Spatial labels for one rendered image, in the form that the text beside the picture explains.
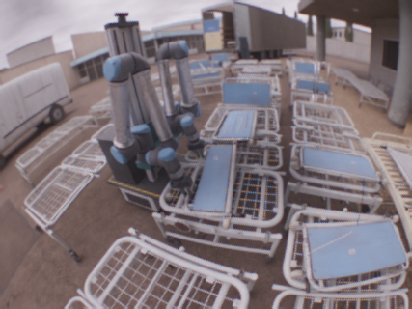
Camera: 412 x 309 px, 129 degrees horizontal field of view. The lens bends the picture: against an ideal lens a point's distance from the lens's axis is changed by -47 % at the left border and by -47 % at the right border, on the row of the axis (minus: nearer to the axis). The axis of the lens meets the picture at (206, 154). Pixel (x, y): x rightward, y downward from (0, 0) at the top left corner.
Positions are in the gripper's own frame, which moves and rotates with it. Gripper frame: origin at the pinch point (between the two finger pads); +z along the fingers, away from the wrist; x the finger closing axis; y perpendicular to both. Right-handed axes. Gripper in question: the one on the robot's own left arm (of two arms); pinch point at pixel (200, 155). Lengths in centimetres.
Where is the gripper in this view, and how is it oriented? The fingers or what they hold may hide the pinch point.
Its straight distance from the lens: 147.7
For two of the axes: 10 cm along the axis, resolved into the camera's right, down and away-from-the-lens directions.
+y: -1.8, 5.8, -7.9
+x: 9.4, -1.5, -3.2
